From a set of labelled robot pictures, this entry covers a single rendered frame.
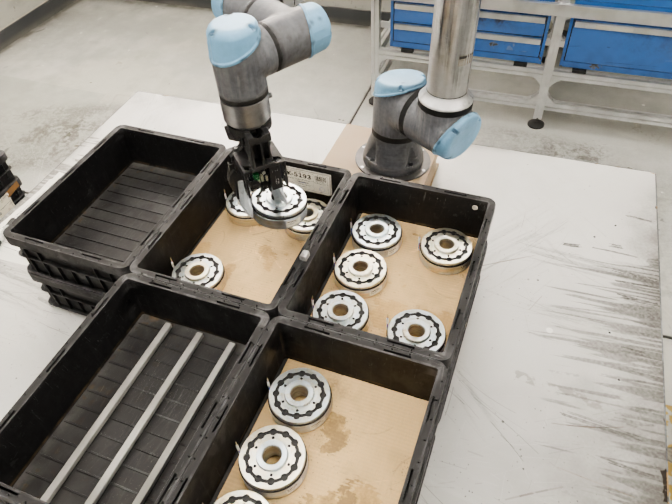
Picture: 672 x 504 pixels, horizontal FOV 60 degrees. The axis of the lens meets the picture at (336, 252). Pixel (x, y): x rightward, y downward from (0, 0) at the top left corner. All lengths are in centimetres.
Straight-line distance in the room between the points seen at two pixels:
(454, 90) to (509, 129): 184
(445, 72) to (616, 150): 192
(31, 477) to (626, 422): 101
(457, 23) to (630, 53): 183
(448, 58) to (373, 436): 71
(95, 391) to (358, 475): 47
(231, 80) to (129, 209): 62
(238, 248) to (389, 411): 48
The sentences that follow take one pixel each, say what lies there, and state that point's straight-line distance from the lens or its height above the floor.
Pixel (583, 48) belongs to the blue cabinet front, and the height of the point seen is 42.
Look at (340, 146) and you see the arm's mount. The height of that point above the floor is 80.
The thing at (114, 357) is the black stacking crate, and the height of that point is 83.
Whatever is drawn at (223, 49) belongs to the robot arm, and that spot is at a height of 132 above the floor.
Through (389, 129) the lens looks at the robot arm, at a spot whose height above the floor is 92.
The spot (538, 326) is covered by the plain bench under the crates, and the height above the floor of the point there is 70.
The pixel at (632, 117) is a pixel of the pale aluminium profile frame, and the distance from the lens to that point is 307.
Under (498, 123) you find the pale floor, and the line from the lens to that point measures 309.
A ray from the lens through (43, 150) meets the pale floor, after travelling 333.
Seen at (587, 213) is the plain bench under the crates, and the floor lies 70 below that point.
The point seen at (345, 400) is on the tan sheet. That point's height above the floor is 83.
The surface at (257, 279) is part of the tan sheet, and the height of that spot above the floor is 83.
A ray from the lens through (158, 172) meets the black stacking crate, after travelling 149.
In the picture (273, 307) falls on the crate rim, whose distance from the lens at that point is 99.
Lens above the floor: 170
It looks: 46 degrees down
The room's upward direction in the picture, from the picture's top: 4 degrees counter-clockwise
